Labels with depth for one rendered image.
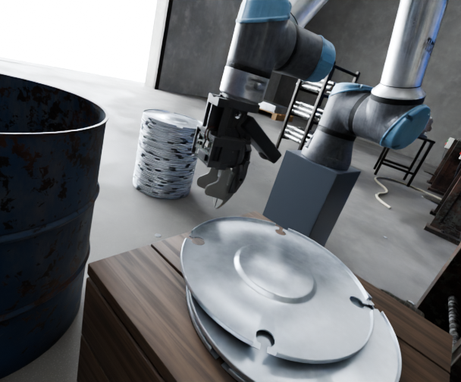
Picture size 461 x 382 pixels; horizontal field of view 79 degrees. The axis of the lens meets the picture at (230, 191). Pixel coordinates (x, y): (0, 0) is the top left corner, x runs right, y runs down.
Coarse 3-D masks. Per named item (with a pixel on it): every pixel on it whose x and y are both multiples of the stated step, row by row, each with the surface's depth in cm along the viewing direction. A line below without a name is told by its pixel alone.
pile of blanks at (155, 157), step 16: (144, 128) 123; (160, 128) 118; (176, 128) 118; (144, 144) 127; (160, 144) 121; (176, 144) 121; (192, 144) 126; (144, 160) 126; (160, 160) 123; (176, 160) 127; (192, 160) 133; (144, 176) 128; (160, 176) 126; (176, 176) 131; (192, 176) 138; (144, 192) 131; (160, 192) 130; (176, 192) 133
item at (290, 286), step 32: (224, 224) 51; (256, 224) 54; (192, 256) 40; (224, 256) 42; (256, 256) 43; (288, 256) 46; (320, 256) 50; (192, 288) 34; (224, 288) 36; (256, 288) 37; (288, 288) 38; (320, 288) 41; (352, 288) 44; (224, 320) 31; (256, 320) 33; (288, 320) 34; (320, 320) 36; (352, 320) 37; (288, 352) 30; (320, 352) 31; (352, 352) 31
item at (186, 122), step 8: (144, 112) 126; (152, 112) 131; (160, 112) 136; (168, 112) 141; (160, 120) 121; (168, 120) 125; (176, 120) 127; (184, 120) 132; (192, 120) 140; (184, 128) 120; (192, 128) 121
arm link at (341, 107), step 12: (348, 84) 75; (360, 84) 74; (336, 96) 78; (348, 96) 75; (360, 96) 73; (336, 108) 77; (348, 108) 74; (324, 120) 81; (336, 120) 78; (348, 120) 75; (348, 132) 78
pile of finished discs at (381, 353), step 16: (192, 304) 32; (368, 304) 43; (192, 320) 32; (208, 320) 32; (384, 320) 40; (208, 336) 29; (224, 336) 30; (256, 336) 32; (272, 336) 32; (384, 336) 37; (224, 352) 29; (240, 352) 29; (256, 352) 30; (368, 352) 34; (384, 352) 35; (400, 352) 35; (224, 368) 28; (240, 368) 28; (256, 368) 28; (272, 368) 29; (288, 368) 29; (304, 368) 30; (320, 368) 30; (336, 368) 31; (352, 368) 31; (368, 368) 32; (384, 368) 32; (400, 368) 32
